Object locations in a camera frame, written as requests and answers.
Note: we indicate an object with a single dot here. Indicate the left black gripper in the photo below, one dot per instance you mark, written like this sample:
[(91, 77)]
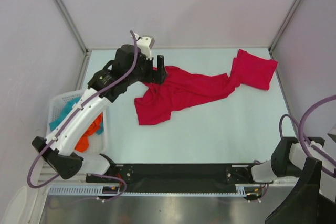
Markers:
[(157, 76)]

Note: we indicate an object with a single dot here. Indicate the magenta t shirt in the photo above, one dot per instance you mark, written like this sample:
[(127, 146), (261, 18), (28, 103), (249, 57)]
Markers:
[(252, 71), (179, 91)]

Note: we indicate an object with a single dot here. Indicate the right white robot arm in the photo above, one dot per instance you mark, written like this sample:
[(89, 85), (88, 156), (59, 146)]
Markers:
[(288, 159)]

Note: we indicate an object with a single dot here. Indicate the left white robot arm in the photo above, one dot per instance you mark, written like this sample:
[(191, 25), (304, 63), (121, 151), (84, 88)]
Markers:
[(106, 86)]

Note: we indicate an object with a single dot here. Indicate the folded magenta t shirt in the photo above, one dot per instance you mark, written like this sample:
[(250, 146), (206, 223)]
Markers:
[(252, 71)]

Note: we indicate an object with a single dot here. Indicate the teal t shirt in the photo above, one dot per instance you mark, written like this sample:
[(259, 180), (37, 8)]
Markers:
[(64, 112)]

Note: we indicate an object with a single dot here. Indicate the orange t shirt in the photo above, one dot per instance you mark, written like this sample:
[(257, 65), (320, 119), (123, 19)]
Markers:
[(96, 127)]

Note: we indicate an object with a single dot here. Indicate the white plastic laundry basket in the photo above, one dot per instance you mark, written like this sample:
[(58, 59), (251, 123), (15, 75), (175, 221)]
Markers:
[(69, 118)]

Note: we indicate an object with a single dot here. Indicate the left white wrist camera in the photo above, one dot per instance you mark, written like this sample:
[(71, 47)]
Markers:
[(145, 44)]

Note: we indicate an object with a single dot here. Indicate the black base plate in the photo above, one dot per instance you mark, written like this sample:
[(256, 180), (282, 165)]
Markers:
[(182, 177)]

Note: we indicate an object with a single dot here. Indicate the grey slotted cable duct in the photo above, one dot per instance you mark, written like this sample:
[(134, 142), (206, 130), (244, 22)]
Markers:
[(111, 191)]

